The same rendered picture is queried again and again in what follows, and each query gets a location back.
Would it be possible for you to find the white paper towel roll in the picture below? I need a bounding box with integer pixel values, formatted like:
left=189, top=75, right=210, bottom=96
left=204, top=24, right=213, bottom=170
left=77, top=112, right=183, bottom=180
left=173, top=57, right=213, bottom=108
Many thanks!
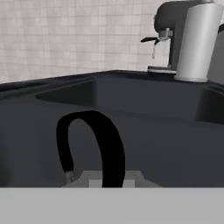
left=173, top=1, right=224, bottom=83

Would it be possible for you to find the dark sink basin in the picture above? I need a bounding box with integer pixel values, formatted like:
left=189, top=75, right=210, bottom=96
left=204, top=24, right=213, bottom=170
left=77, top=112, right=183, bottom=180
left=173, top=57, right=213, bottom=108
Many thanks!
left=34, top=74, right=224, bottom=127

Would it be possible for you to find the grey coffee machine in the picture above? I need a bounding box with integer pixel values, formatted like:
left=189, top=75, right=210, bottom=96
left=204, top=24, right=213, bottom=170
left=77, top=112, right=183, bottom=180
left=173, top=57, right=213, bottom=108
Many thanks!
left=140, top=0, right=218, bottom=74

